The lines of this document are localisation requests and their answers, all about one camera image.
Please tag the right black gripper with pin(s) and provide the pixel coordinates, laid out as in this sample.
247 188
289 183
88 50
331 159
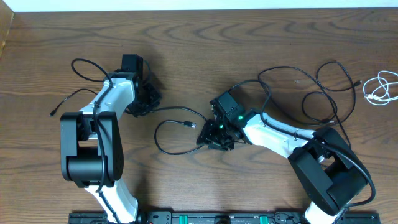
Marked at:
207 137

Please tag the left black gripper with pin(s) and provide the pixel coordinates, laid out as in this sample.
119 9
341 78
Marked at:
157 99

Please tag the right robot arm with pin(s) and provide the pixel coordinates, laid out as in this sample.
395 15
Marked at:
330 173

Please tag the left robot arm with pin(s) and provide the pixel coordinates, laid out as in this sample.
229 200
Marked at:
91 149

